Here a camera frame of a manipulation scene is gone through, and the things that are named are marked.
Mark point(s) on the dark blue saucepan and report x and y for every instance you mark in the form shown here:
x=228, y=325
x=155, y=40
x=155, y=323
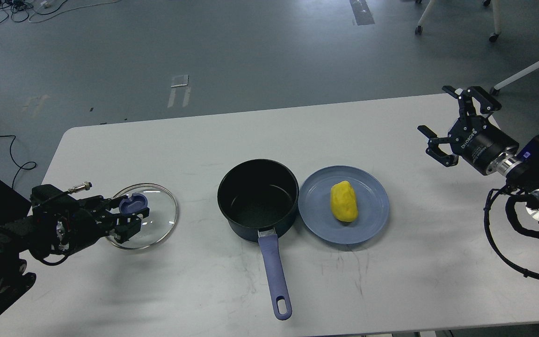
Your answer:
x=259, y=199

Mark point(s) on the blue plate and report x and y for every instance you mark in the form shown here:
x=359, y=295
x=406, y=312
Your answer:
x=315, y=209

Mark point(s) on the yellow potato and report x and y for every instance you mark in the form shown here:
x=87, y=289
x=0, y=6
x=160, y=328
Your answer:
x=343, y=202

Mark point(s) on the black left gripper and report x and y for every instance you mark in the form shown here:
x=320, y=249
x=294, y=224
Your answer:
x=84, y=222

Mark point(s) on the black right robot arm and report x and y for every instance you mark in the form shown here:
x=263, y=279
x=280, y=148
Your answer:
x=521, y=173

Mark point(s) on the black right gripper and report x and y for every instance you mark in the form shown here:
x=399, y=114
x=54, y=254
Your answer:
x=472, y=136

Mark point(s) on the glass pot lid blue knob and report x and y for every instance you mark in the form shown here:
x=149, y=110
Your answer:
x=158, y=225

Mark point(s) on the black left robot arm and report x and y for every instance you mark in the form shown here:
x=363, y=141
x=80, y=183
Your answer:
x=59, y=227

